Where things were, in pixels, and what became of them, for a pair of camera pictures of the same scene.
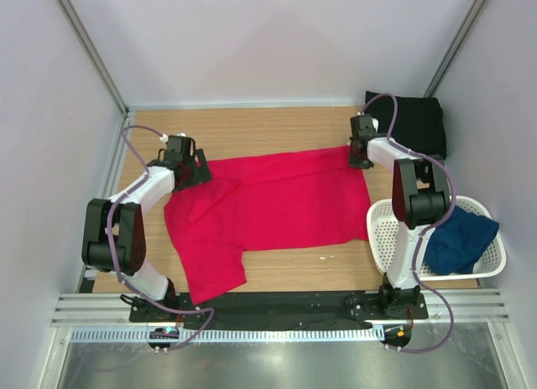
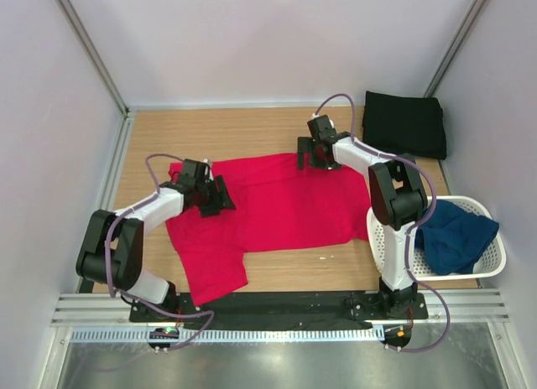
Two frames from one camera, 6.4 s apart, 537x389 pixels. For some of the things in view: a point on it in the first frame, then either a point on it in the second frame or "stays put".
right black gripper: [355, 163] -> [305, 146]
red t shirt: [279, 199] stays put
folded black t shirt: [419, 126] stays put
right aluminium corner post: [471, 18] stays put
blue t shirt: [456, 244] stays put
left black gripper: [205, 176] -> [221, 199]
